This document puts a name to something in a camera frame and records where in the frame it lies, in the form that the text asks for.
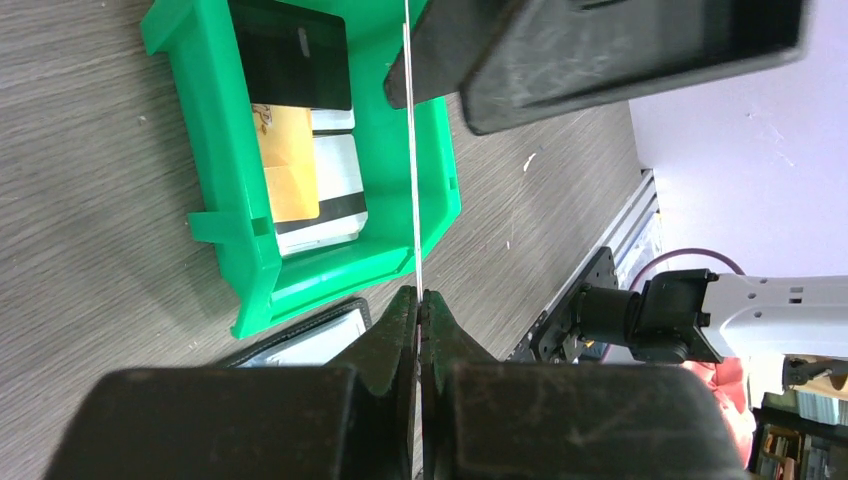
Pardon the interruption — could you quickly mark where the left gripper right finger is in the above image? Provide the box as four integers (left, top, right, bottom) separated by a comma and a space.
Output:
419, 291, 746, 479

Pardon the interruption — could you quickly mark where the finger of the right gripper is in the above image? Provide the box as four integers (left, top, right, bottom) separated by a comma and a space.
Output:
383, 0, 527, 109
460, 1, 811, 135

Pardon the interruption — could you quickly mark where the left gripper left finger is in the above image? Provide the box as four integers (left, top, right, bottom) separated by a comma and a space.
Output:
46, 286, 418, 479

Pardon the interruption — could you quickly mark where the thin white credit card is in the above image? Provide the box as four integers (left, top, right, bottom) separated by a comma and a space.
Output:
403, 0, 424, 305

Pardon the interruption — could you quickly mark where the black card holder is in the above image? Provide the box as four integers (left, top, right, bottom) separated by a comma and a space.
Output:
214, 297, 372, 368

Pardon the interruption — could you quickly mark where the green plastic bin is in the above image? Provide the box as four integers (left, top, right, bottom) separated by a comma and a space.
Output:
141, 1, 461, 339

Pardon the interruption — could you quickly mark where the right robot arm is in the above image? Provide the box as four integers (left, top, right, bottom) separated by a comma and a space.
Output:
384, 1, 847, 364

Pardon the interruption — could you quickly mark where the black credit card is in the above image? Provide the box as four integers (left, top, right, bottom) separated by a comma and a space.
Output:
228, 1, 352, 111

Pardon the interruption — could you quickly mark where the yellow credit card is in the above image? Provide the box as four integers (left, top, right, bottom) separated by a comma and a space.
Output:
251, 103, 320, 223

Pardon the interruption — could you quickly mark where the white silver credit card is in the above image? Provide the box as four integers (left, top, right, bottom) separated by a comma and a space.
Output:
275, 109, 368, 257

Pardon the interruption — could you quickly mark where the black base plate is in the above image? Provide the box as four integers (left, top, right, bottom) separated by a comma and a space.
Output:
507, 246, 619, 364

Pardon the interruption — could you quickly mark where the aluminium frame rail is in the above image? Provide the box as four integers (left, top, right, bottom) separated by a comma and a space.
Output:
598, 169, 660, 284

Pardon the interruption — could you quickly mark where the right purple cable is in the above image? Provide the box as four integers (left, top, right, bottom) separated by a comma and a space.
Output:
599, 247, 747, 364

